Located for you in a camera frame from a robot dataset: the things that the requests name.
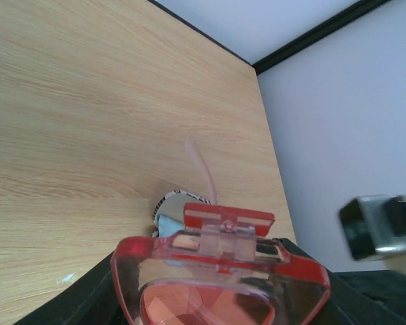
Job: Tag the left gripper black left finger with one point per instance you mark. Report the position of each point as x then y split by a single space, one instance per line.
90 300

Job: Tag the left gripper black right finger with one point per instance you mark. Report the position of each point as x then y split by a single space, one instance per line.
311 294

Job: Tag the light blue cleaning cloth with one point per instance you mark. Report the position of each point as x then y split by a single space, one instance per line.
168 226

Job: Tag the flag pattern glasses case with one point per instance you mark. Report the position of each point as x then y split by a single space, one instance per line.
172 205

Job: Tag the pink translucent sunglasses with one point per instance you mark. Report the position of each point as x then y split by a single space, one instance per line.
220 269

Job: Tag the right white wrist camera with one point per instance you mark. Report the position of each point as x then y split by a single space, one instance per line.
374 226

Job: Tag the black frame post right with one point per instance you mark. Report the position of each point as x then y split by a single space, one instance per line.
319 32

